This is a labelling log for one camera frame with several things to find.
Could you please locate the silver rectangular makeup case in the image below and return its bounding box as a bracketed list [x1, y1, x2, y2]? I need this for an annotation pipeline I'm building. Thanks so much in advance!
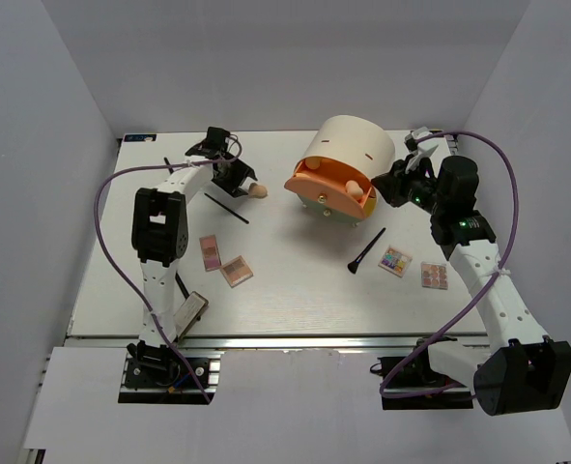
[173, 292, 209, 338]

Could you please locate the cream round drawer organizer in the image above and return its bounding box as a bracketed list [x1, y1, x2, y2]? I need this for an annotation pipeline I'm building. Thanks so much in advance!
[284, 114, 396, 228]

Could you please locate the nude nine-pan eyeshadow palette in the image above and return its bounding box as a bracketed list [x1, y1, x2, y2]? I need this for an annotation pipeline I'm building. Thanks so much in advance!
[420, 262, 448, 290]

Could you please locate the beige makeup sponge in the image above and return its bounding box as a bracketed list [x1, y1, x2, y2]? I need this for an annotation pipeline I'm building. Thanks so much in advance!
[304, 157, 322, 170]
[345, 180, 364, 200]
[247, 183, 268, 199]

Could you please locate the yellow drawer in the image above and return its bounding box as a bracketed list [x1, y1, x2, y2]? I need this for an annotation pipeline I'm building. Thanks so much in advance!
[362, 193, 377, 218]

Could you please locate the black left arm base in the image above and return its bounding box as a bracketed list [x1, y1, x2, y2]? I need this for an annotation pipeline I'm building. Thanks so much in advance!
[118, 341, 216, 405]

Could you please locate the blue logo sticker left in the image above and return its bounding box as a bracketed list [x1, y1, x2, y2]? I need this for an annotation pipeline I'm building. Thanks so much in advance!
[123, 133, 157, 143]

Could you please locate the colourful glitter eyeshadow palette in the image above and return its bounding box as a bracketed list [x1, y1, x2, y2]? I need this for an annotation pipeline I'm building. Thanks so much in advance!
[378, 246, 412, 277]

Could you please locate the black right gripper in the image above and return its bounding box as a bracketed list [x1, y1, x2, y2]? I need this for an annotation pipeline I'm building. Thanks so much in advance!
[370, 154, 446, 216]

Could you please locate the black small makeup brush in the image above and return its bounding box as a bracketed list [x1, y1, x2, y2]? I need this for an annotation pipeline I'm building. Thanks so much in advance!
[347, 227, 386, 275]

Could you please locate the pink blush palette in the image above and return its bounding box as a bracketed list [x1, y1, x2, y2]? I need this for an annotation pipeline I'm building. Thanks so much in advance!
[199, 235, 221, 272]

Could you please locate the brown eyeshadow palette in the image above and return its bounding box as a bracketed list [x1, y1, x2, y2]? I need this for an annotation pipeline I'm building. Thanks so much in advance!
[220, 255, 253, 288]

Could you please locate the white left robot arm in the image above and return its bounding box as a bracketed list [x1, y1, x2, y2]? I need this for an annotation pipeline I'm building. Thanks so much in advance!
[131, 127, 257, 348]

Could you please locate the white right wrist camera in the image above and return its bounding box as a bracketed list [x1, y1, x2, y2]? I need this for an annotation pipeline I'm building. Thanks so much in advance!
[404, 127, 439, 173]

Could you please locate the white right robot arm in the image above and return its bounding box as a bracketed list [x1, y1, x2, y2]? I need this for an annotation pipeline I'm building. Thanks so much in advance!
[372, 156, 571, 416]

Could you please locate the grey-green bottom drawer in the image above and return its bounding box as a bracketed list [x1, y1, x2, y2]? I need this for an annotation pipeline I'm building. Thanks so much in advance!
[302, 202, 361, 227]

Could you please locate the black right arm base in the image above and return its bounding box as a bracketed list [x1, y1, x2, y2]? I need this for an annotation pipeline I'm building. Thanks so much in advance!
[369, 337, 474, 411]

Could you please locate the thin black eyeliner brush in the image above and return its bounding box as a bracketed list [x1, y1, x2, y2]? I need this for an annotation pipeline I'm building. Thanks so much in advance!
[204, 193, 250, 224]

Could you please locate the peach top drawer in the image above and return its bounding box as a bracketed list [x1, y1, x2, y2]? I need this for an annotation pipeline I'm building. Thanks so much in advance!
[284, 157, 377, 220]

